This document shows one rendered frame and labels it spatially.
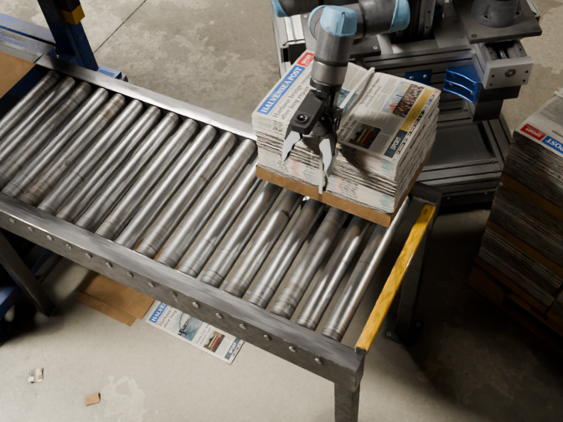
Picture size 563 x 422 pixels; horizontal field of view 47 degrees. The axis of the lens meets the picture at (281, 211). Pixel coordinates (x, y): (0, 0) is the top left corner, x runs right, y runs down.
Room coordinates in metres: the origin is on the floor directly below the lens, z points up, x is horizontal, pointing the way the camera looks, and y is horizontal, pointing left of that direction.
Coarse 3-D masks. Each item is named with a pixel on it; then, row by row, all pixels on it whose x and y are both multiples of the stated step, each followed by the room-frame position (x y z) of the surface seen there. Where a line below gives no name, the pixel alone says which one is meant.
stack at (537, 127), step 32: (544, 128) 1.14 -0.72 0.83; (512, 160) 1.13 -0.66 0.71; (544, 160) 1.07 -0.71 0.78; (512, 192) 1.11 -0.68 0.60; (544, 192) 1.04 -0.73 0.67; (512, 224) 1.08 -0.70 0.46; (544, 224) 1.01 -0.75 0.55; (480, 256) 1.14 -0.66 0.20; (512, 256) 1.06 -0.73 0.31; (480, 288) 1.10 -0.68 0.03; (544, 288) 0.96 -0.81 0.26; (544, 320) 0.91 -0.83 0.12
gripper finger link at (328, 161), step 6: (324, 144) 0.96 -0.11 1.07; (324, 150) 0.95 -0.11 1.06; (330, 150) 0.94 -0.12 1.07; (336, 150) 0.97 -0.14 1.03; (324, 156) 0.94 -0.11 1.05; (330, 156) 0.94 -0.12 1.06; (336, 156) 0.96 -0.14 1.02; (324, 162) 0.93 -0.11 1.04; (330, 162) 0.93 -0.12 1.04; (324, 168) 0.93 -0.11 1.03; (330, 168) 0.92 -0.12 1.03; (330, 174) 0.92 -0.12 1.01
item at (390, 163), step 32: (384, 96) 1.13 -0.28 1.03; (416, 96) 1.12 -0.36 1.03; (352, 128) 1.02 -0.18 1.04; (384, 128) 1.01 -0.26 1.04; (416, 128) 1.01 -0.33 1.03; (352, 160) 0.96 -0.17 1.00; (384, 160) 0.92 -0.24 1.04; (416, 160) 1.01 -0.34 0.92; (352, 192) 0.95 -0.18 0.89; (384, 192) 0.91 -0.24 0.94
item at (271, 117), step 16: (304, 64) 1.27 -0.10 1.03; (352, 64) 1.26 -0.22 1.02; (288, 80) 1.22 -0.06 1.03; (304, 80) 1.21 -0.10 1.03; (272, 96) 1.16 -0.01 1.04; (288, 96) 1.16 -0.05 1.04; (304, 96) 1.15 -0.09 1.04; (256, 112) 1.11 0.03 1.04; (272, 112) 1.10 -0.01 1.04; (288, 112) 1.10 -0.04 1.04; (256, 128) 1.10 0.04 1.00; (272, 128) 1.08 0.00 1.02; (256, 144) 1.10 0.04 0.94; (272, 144) 1.08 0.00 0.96; (304, 144) 1.03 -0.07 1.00; (272, 160) 1.07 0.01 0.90; (288, 160) 1.05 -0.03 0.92; (304, 160) 1.03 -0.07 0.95; (288, 176) 1.05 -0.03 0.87; (304, 176) 1.02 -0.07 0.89
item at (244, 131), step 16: (48, 64) 1.67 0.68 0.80; (64, 64) 1.66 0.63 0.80; (80, 80) 1.59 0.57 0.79; (96, 80) 1.57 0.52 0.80; (112, 80) 1.56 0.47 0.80; (112, 96) 1.52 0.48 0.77; (128, 96) 1.49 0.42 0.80; (144, 96) 1.47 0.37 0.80; (160, 96) 1.47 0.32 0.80; (144, 112) 1.46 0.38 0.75; (176, 112) 1.39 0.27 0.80; (192, 112) 1.38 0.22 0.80; (208, 112) 1.38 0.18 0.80; (224, 128) 1.30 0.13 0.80; (240, 128) 1.30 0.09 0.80; (416, 192) 1.00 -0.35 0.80; (432, 192) 0.99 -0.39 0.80; (416, 208) 0.98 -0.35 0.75; (432, 224) 0.96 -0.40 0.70
